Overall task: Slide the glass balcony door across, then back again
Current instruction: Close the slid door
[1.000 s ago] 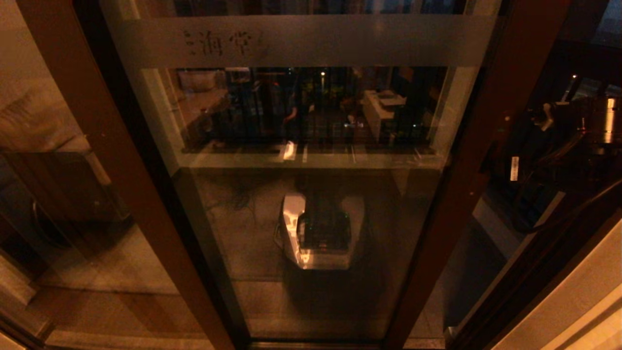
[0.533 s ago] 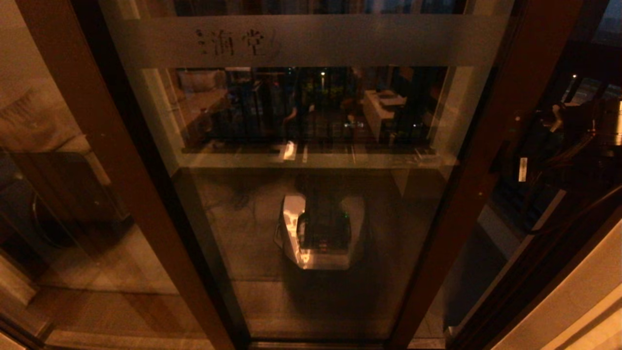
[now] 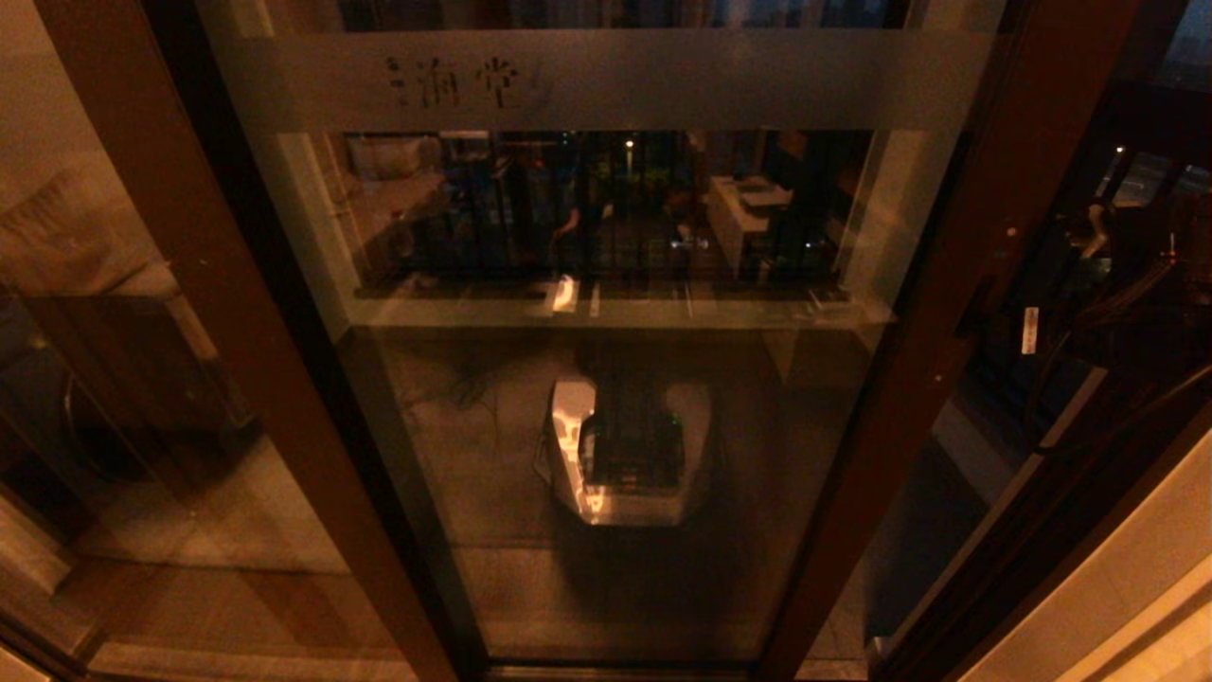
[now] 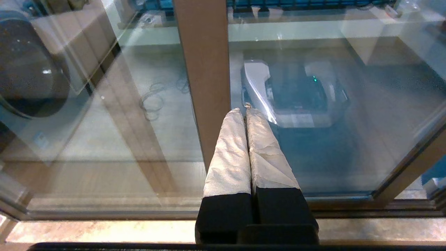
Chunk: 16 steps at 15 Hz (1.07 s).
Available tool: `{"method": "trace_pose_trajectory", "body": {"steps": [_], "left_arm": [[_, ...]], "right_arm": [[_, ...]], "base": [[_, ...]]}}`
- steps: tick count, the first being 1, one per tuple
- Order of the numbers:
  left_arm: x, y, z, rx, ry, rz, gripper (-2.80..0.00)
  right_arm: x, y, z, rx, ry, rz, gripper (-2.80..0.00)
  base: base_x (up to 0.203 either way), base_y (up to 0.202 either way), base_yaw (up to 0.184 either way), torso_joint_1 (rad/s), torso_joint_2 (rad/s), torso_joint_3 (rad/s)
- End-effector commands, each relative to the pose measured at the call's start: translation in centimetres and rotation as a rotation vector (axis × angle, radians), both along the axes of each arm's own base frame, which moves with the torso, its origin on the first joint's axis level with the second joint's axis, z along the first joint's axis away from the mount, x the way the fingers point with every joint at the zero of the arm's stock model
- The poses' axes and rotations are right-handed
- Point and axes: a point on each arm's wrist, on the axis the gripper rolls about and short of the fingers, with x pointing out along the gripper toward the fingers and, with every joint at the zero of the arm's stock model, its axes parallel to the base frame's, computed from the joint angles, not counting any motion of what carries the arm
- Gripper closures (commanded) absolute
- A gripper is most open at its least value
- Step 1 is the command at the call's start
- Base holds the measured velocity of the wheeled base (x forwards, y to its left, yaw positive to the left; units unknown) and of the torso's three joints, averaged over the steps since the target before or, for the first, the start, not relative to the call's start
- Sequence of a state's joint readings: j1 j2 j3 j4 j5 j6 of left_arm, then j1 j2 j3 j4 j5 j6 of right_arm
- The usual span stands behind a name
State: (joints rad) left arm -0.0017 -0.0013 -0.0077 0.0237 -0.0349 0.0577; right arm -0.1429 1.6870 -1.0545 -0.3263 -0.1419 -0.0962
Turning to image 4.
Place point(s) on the long grey stone window sill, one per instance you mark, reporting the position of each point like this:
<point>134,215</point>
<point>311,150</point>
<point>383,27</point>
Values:
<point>296,19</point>

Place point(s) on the brown framed sliding glass door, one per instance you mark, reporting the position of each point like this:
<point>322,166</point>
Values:
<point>366,157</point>

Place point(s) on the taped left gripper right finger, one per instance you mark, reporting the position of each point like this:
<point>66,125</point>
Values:
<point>271,167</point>

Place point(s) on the long black metal balcony railing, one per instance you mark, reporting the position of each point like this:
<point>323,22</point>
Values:
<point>296,4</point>

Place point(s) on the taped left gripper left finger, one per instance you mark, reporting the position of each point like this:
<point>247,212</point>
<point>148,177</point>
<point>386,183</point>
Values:
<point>226,174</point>

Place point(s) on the grey front-loading washing machine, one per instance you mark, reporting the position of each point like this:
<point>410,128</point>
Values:
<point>31,66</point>

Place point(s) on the brown framed fixed glass panel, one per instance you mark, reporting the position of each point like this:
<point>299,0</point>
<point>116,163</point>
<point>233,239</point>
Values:
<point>205,69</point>

